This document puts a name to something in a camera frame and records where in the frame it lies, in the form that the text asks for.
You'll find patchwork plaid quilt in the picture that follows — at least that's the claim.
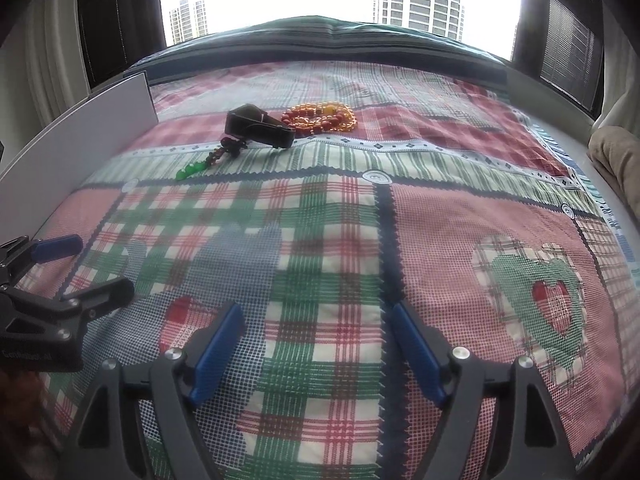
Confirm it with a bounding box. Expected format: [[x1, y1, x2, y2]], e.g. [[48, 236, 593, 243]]
[[20, 59, 637, 480]]

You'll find orange amber bead bracelet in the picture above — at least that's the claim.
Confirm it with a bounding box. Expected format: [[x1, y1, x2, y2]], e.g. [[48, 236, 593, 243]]
[[280, 101, 359, 137]]

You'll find grey storage box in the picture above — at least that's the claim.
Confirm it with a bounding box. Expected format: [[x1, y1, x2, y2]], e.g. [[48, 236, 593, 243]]
[[0, 71, 160, 197]]

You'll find dark window blind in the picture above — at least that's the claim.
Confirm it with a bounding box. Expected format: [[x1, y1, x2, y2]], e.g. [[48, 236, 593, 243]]
[[79, 0, 167, 92]]

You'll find white curtain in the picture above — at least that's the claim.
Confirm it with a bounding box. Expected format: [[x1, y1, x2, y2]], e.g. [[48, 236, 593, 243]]
[[20, 0, 92, 128], [592, 15, 640, 131]]

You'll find dark bead strand green pendant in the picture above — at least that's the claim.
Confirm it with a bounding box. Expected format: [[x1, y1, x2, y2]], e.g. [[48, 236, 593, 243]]
[[175, 136, 249, 181]]

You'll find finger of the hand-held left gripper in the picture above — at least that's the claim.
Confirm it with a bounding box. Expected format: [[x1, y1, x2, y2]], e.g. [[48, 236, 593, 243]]
[[0, 277, 136, 343], [0, 234, 84, 287]]

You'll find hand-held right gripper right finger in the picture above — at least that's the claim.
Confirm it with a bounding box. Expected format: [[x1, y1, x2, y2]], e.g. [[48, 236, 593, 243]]
[[391, 301, 576, 480]]

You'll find slim high-rise building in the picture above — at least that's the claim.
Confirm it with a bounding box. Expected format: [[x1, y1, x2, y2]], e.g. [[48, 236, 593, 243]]
[[167, 0, 209, 47]]

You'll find window blind with slats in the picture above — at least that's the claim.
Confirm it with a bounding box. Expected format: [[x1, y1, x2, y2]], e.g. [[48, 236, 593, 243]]
[[539, 0, 599, 97]]

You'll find beige cushion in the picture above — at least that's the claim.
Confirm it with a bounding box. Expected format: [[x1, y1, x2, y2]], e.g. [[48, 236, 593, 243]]
[[587, 124, 640, 197]]

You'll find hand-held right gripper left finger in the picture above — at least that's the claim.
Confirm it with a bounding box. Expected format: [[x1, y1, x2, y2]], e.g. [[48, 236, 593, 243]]
[[65, 301, 247, 480]]

